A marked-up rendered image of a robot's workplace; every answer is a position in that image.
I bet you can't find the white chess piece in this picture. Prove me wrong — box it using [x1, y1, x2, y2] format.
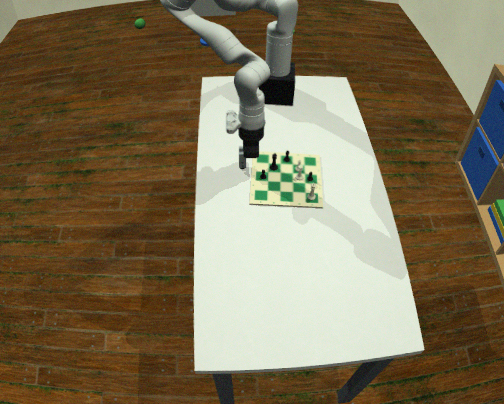
[295, 165, 303, 180]
[307, 183, 316, 200]

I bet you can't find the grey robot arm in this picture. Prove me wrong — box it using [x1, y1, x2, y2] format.
[160, 0, 298, 116]

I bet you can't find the green and cream chessboard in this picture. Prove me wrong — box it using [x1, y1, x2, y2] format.
[249, 151, 323, 208]

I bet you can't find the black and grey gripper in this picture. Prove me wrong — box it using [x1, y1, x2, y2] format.
[226, 109, 265, 168]

